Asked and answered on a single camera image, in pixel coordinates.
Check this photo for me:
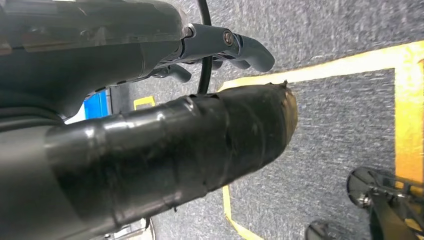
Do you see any yellow floor tape square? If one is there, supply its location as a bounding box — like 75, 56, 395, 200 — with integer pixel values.
133, 96, 156, 111
218, 39, 424, 240

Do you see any blue metal shelf rack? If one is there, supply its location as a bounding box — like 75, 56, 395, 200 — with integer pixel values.
82, 88, 113, 120

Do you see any black wheeled base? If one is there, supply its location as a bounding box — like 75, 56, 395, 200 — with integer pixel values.
304, 166, 424, 240

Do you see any left robot arm sleeve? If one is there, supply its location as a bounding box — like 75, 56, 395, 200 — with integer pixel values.
0, 92, 59, 133

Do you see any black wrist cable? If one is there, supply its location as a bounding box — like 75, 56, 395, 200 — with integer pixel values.
195, 0, 214, 95

